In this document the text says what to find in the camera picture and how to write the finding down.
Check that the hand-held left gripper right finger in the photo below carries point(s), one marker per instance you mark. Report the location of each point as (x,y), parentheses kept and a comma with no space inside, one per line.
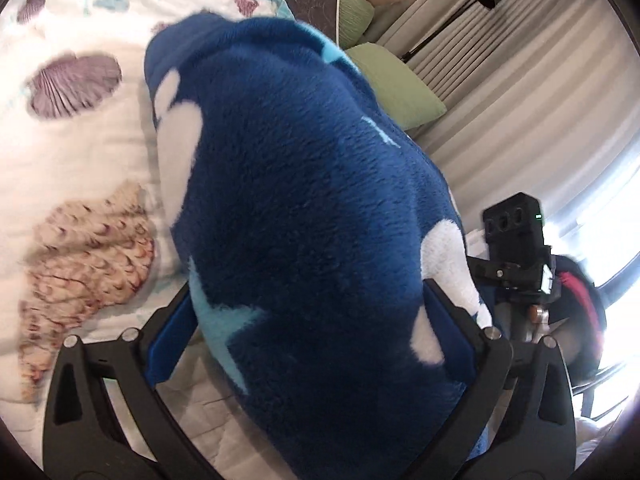
(452,332)

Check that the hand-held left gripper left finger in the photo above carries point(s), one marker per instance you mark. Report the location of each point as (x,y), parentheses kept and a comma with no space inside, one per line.
(170,332)

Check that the blue fleece star-print garment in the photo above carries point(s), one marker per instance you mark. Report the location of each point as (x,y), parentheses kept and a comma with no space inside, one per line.
(310,210)

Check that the beige curtain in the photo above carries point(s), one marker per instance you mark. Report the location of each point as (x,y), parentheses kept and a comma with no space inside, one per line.
(525,110)

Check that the white seashell-print quilt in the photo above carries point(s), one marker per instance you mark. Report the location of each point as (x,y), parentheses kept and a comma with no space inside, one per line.
(85,170)

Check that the plain green pillow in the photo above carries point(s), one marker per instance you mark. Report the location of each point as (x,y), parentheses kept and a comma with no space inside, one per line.
(400,85)

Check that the green striped pillow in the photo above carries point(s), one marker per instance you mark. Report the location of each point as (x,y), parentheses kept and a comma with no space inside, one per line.
(355,15)

